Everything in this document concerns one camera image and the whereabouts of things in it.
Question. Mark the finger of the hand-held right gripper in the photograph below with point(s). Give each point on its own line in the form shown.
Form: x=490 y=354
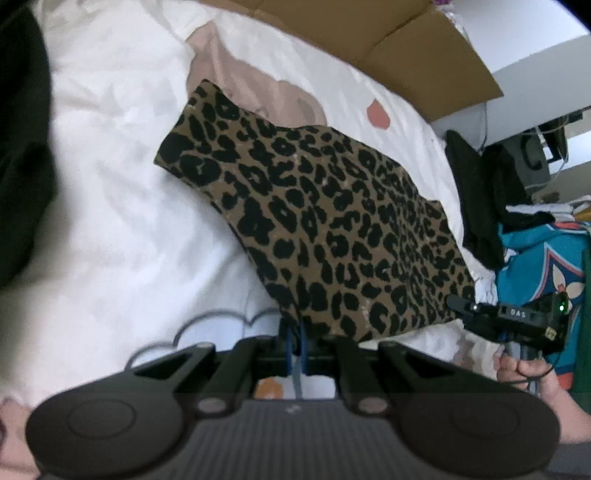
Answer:
x=475 y=316

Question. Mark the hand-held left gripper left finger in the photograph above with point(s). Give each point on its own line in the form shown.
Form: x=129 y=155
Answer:
x=290 y=355

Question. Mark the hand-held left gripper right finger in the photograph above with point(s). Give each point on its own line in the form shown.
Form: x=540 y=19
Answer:
x=302 y=355

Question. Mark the leopard print garment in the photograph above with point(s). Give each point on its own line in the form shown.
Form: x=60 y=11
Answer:
x=323 y=221

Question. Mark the person's right forearm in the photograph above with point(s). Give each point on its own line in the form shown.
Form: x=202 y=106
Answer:
x=572 y=417

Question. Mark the person's right hand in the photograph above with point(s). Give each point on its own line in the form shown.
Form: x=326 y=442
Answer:
x=531 y=376

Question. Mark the teal printed fabric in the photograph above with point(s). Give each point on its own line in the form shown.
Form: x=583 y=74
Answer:
x=526 y=267

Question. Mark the white folded cloth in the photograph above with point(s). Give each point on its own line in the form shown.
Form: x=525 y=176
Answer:
x=540 y=210

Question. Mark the black cloth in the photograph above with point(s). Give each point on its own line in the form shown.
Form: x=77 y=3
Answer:
x=480 y=198

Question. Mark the dark grey object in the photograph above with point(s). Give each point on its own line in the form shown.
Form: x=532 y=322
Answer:
x=526 y=157

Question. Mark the white printed bed sheet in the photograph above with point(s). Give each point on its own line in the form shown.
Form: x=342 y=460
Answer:
x=129 y=207

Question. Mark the brown cardboard box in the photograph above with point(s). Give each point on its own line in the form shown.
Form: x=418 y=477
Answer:
x=415 y=60

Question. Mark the purple white plastic bag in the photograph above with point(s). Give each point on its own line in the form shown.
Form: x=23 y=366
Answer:
x=445 y=7

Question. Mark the black clothing pile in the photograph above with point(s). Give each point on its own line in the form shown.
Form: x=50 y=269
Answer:
x=23 y=138

